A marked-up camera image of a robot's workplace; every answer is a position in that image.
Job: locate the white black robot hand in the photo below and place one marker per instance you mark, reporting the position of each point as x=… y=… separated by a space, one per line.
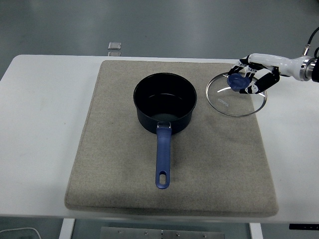
x=274 y=61

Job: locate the glass pot lid blue knob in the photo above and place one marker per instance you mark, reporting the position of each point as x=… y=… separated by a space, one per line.
x=235 y=81

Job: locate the square metal floor plate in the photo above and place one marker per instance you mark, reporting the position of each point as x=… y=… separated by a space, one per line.
x=114 y=53
x=114 y=45

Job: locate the black table control panel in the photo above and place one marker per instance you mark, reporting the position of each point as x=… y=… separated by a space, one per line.
x=304 y=226

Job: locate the white table leg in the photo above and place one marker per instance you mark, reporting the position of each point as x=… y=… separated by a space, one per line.
x=66 y=229
x=255 y=231

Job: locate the beige fabric mat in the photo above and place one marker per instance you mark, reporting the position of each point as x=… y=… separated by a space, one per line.
x=119 y=154

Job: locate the grey metal plate with screws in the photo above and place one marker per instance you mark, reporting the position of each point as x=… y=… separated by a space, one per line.
x=129 y=234
x=194 y=235

